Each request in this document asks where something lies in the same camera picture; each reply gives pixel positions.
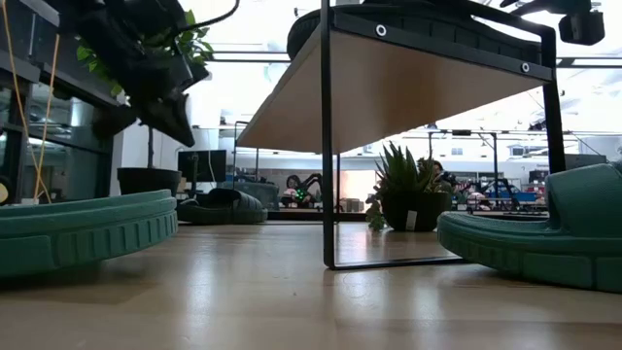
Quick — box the dark storage rack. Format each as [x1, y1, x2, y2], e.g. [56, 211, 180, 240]
[0, 0, 116, 203]

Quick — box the green rubber slide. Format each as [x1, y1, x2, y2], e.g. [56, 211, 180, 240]
[0, 189, 179, 279]
[435, 162, 622, 295]

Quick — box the large leafy potted plant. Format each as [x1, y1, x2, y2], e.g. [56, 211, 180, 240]
[75, 9, 215, 196]

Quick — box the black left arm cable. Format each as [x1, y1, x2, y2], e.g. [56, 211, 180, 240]
[182, 0, 243, 34]

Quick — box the black computer monitor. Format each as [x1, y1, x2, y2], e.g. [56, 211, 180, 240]
[177, 149, 228, 200]

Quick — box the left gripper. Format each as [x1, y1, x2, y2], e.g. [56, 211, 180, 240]
[92, 18, 210, 146]

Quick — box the person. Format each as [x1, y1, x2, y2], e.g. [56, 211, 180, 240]
[430, 158, 461, 195]

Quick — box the tilted wooden board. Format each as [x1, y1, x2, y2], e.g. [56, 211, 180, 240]
[235, 0, 568, 271]

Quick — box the yellow extension cable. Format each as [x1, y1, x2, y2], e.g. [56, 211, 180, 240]
[0, 0, 62, 203]

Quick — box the succulent in black pot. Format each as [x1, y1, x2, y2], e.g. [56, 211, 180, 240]
[364, 140, 456, 233]

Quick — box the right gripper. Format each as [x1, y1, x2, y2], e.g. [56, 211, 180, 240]
[500, 0, 606, 47]

